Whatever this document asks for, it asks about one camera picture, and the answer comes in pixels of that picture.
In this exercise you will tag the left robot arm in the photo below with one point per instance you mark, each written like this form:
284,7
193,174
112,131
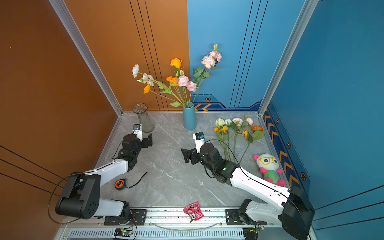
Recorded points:
80,197

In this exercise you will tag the aluminium corner post right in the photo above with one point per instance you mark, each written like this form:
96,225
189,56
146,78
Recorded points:
292,43

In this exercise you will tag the yellow rose stem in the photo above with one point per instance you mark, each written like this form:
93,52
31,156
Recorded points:
177,69

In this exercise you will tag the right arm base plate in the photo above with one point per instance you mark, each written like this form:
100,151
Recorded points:
236,217

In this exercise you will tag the white flower stem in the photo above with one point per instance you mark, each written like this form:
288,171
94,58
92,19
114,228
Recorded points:
138,75

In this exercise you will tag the black connector box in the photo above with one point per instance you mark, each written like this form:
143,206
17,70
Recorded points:
250,234

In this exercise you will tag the white plush toy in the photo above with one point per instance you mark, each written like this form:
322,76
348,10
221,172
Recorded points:
269,167

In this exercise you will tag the orange tape measure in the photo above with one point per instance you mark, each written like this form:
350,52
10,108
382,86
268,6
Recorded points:
120,184

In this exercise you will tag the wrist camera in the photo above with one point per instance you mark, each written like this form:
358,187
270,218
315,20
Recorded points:
199,141
137,131

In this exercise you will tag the orange yellow small flower stem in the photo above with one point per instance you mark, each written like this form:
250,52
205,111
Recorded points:
167,91

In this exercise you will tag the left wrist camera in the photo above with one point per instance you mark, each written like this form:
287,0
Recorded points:
137,131

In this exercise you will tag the green circuit board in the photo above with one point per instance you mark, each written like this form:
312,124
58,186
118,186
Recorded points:
123,234

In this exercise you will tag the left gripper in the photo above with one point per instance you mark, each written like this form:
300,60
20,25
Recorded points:
145,145

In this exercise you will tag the aluminium corner post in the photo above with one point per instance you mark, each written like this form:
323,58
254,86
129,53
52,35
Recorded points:
292,43
74,32

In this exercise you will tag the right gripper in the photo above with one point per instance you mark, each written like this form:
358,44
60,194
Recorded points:
194,154

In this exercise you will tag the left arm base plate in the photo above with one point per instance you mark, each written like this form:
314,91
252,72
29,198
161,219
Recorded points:
136,217

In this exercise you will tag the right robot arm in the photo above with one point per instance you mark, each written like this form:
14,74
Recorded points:
288,208

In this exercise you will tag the teal cylindrical vase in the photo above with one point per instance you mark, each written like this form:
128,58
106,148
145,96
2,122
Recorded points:
189,116

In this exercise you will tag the orange gerbera stem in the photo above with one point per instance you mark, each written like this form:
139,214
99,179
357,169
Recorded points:
255,134

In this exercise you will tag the clear glass vase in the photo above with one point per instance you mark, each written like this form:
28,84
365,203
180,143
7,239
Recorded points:
141,110

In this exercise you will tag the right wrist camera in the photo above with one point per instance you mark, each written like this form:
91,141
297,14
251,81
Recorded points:
199,141

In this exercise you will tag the pink rose spray stem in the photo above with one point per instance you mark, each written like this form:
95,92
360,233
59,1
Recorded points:
210,62

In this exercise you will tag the pink snack packet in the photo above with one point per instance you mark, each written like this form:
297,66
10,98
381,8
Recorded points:
194,211

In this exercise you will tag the aluminium corner post left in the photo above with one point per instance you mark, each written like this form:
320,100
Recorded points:
74,32

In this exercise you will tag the yellow poppy flower stem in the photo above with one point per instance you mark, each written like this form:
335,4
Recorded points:
238,133

